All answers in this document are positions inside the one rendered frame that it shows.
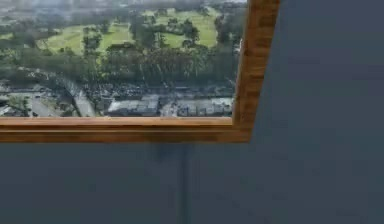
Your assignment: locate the wooden framed window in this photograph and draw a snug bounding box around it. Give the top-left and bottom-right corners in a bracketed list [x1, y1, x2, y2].
[0, 0, 282, 144]

